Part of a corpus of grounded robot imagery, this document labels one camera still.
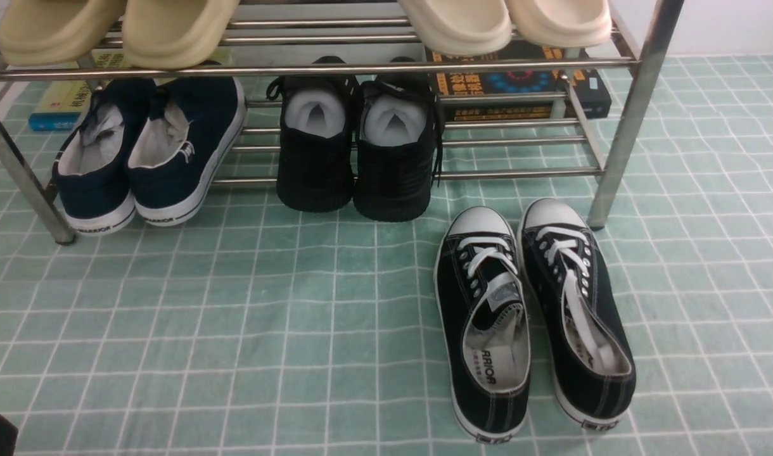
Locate left beige foam slipper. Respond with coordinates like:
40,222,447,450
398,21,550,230
0,1,127,67

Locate left navy canvas shoe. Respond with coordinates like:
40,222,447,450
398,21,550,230
51,78,156,236

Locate navy canvas shoe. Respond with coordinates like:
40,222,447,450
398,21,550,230
126,76,246,226
51,78,156,236

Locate black mesh sneaker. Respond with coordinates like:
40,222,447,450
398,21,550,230
267,74,359,213
354,72,445,222

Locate green checkered floor cloth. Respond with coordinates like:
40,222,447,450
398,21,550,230
0,56,773,455

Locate yellow and blue book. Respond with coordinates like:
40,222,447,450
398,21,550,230
28,49,131,132

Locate left black mesh sneaker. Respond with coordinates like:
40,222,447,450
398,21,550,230
267,74,359,213

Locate black and orange book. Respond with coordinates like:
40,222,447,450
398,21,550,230
430,69,612,122

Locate right navy canvas shoe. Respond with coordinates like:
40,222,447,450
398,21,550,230
126,76,246,226

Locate right black mesh sneaker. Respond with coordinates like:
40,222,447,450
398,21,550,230
354,72,445,222

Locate beige foam slipper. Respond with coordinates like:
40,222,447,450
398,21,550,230
121,1,240,70
0,1,127,67

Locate silver metal shoe rack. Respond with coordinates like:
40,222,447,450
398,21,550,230
0,1,685,246

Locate right cream foam slipper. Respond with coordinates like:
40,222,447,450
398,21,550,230
505,1,612,48

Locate cream foam slipper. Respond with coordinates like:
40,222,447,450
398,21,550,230
505,1,612,48
398,1,512,56

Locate left cream foam slipper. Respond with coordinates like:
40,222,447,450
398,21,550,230
398,1,512,56

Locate black canvas sneaker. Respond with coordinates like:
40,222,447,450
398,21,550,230
516,198,636,432
435,206,532,444

